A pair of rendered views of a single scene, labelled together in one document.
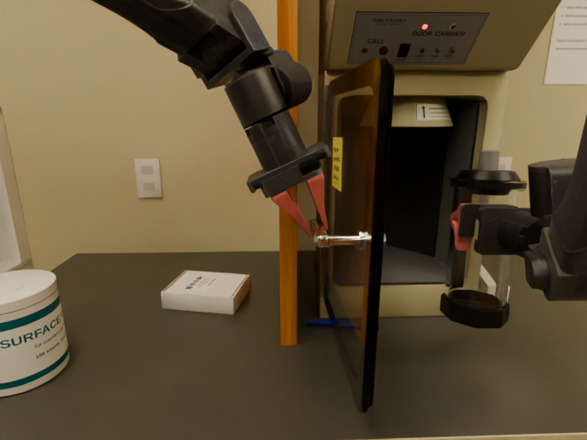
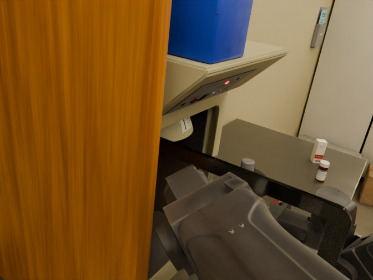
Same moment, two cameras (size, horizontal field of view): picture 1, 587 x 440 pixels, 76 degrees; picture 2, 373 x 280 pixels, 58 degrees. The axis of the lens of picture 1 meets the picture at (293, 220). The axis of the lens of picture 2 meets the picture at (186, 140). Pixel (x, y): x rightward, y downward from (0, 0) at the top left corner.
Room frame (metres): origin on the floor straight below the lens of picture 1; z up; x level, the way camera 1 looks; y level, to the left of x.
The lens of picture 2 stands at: (0.35, 0.30, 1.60)
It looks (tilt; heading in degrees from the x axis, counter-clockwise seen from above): 24 degrees down; 303
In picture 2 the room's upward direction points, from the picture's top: 7 degrees clockwise
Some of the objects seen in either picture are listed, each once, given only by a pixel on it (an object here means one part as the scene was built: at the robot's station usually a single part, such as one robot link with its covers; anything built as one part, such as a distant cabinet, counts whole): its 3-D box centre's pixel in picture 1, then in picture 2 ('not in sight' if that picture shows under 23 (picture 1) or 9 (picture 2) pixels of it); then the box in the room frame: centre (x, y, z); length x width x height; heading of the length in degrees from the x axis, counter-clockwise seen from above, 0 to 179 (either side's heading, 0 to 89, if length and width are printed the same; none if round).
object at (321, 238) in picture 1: (332, 232); not in sight; (0.44, -0.05, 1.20); 0.10 x 0.05 x 0.03; 4
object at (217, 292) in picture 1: (207, 291); not in sight; (0.77, 0.19, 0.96); 0.16 x 0.12 x 0.04; 80
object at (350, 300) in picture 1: (344, 222); (212, 276); (0.52, -0.07, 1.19); 0.30 x 0.01 x 0.40; 4
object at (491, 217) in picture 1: (526, 235); not in sight; (0.47, -0.30, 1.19); 0.10 x 0.07 x 0.07; 92
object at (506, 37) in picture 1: (434, 31); (221, 78); (0.63, -0.22, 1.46); 0.32 x 0.11 x 0.10; 92
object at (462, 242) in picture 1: (473, 223); not in sight; (0.54, -0.27, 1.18); 0.09 x 0.07 x 0.07; 2
